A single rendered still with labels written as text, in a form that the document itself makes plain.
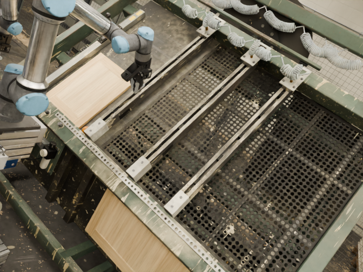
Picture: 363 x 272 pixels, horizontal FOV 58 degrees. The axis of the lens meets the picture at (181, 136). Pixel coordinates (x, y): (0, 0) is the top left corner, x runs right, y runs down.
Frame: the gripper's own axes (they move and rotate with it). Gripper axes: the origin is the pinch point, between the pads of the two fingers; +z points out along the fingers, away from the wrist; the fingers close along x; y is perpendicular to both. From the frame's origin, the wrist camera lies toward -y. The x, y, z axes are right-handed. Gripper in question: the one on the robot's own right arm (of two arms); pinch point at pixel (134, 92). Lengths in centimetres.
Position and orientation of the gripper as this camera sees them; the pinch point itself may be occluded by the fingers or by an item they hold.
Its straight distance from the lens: 175.2
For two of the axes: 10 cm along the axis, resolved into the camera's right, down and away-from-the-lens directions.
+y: 6.4, -4.4, 6.3
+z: -2.2, 6.9, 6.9
